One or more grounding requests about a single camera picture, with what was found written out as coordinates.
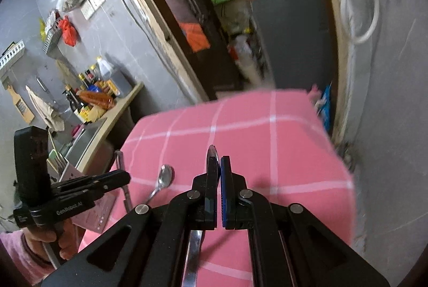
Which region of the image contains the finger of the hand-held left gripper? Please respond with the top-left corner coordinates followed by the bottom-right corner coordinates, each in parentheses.
top-left (67, 170), bottom-right (131, 190)
top-left (53, 185), bottom-right (112, 205)

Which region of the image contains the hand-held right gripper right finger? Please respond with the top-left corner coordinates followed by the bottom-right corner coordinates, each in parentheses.
top-left (219, 156), bottom-right (390, 287)

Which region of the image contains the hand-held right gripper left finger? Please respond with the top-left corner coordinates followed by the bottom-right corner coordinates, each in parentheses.
top-left (42, 155), bottom-right (221, 287)

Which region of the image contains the white perforated utensil holder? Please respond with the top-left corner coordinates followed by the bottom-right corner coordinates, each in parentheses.
top-left (47, 153), bottom-right (117, 234)

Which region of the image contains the wooden chopstick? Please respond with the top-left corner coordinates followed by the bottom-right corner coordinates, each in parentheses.
top-left (53, 140), bottom-right (69, 172)
top-left (48, 130), bottom-right (62, 167)

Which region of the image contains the small steel spoon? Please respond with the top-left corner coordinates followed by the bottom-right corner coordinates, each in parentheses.
top-left (144, 164), bottom-right (174, 205)

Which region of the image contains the person's left forearm pink sleeve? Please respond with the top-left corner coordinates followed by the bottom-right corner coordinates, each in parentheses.
top-left (0, 230), bottom-right (56, 286)

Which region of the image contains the person's left hand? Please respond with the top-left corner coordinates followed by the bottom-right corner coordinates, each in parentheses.
top-left (23, 219), bottom-right (78, 260)

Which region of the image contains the steel sink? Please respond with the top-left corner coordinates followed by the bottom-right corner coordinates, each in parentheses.
top-left (63, 118), bottom-right (108, 167)

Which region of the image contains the pink checked tablecloth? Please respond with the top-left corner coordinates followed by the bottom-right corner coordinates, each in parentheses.
top-left (78, 88), bottom-right (355, 287)

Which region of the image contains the beige hanging towel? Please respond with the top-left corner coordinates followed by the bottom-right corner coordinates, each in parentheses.
top-left (26, 85), bottom-right (66, 132)

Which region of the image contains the wooden grater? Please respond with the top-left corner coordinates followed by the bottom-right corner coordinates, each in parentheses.
top-left (3, 80), bottom-right (36, 124)

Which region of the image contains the beige kitchen counter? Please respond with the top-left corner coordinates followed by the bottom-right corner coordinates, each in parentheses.
top-left (77, 81), bottom-right (144, 174)

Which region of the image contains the hanging steel tool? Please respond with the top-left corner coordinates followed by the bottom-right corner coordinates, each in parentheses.
top-left (36, 76), bottom-right (56, 104)

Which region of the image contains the orange food packet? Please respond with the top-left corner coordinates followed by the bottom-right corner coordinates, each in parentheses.
top-left (77, 90), bottom-right (116, 110)

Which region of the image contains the large oil jug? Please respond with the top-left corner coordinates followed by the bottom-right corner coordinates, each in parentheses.
top-left (97, 56), bottom-right (133, 98)

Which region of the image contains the blue packet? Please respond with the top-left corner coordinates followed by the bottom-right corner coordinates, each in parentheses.
top-left (316, 83), bottom-right (332, 137)

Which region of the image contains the white plastic bag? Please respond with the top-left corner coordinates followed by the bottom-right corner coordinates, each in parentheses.
top-left (229, 35), bottom-right (265, 85)

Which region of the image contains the red plastic bag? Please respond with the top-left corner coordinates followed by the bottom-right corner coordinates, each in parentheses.
top-left (58, 16), bottom-right (79, 47)

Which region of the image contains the grey cabinet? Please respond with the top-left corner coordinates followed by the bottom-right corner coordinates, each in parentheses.
top-left (251, 0), bottom-right (335, 90)

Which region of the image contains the dark door with sunflower print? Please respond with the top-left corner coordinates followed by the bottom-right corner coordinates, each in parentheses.
top-left (132, 0), bottom-right (243, 98)

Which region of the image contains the white wall basket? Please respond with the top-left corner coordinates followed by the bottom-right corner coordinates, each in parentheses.
top-left (0, 40), bottom-right (25, 70)

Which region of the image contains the grey wall shelf rack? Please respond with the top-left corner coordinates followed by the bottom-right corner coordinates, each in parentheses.
top-left (42, 11), bottom-right (64, 53)

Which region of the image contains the worn door frame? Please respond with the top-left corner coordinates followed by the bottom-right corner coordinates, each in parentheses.
top-left (97, 0), bottom-right (348, 140)

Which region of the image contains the thin wall cable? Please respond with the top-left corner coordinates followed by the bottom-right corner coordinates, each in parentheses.
top-left (114, 0), bottom-right (188, 97)

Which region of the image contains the white wall switch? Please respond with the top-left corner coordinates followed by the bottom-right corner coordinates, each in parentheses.
top-left (80, 0), bottom-right (106, 20)

